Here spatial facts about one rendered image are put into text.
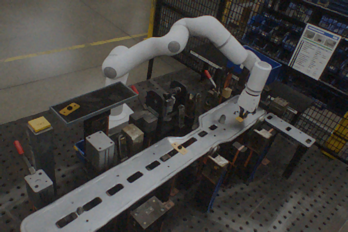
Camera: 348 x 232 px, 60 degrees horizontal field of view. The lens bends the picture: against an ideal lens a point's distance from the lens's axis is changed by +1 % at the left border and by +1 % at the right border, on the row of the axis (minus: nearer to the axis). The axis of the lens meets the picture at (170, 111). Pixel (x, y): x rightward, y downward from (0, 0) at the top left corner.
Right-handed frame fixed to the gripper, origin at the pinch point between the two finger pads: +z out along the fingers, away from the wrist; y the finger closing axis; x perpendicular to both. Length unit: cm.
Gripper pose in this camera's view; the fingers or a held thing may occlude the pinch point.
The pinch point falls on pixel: (243, 114)
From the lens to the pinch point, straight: 170.7
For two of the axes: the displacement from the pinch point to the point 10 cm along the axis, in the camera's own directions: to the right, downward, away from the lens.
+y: 7.0, 5.2, -4.8
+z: -1.6, 7.8, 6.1
